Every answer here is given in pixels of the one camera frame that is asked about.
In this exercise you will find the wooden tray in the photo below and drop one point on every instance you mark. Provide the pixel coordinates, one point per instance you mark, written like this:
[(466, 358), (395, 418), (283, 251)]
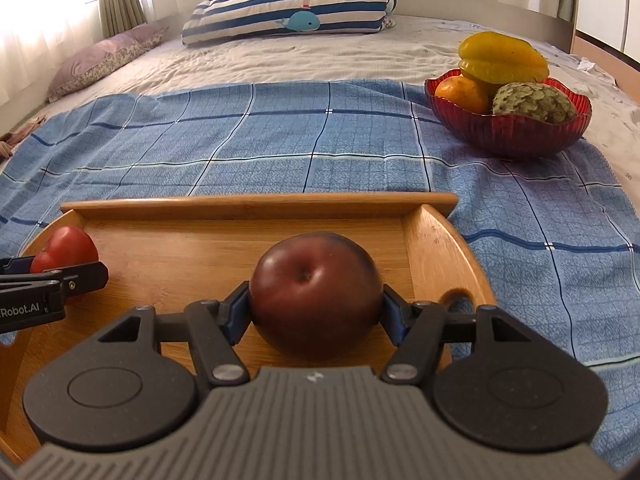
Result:
[(200, 250)]

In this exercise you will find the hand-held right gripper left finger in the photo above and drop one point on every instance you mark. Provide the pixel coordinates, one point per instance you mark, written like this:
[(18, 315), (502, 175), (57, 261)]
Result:
[(241, 312)]

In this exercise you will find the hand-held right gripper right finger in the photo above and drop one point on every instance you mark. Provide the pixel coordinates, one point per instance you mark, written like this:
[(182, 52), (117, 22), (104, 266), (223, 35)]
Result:
[(392, 312)]

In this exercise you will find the white sheer curtain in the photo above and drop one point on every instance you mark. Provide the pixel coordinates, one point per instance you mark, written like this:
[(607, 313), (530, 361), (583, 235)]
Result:
[(45, 15)]

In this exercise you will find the red glass bowl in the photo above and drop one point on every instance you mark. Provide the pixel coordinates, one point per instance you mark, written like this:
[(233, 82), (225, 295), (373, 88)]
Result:
[(510, 135)]

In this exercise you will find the green custard apple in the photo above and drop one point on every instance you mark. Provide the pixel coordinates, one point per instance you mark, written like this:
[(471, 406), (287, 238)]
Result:
[(532, 102)]

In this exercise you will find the white cabinet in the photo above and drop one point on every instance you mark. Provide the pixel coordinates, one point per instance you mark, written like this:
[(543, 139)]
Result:
[(605, 0)]

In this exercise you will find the wooden bed frame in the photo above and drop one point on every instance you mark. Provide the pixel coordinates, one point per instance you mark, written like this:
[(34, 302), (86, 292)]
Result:
[(610, 55)]

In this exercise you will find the purple floral pillow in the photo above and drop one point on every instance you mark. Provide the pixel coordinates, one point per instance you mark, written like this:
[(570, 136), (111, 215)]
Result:
[(100, 57)]

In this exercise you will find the small orange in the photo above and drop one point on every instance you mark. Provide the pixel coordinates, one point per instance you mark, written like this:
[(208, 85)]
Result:
[(460, 94)]

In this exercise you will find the blue plaid blanket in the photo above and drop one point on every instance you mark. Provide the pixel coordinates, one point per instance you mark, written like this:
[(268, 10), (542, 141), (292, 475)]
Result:
[(350, 135)]

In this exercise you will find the beige bed sheet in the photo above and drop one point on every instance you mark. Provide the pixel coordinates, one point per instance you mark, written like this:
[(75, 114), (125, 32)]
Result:
[(300, 62)]

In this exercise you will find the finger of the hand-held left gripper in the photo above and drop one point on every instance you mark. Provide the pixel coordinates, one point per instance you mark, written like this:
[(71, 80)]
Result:
[(15, 265), (85, 276)]

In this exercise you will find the dark red plum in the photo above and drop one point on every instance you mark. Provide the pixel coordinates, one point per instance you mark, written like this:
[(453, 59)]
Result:
[(315, 295)]

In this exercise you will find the yellow starfruit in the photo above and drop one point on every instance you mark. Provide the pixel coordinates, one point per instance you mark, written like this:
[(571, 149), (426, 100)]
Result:
[(500, 57)]

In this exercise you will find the grey bed headboard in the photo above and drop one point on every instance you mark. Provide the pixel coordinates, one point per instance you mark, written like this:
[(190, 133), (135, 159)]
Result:
[(500, 10)]

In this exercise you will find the striped whale pillow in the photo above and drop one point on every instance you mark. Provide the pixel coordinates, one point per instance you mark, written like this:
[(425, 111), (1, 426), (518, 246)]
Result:
[(280, 10)]

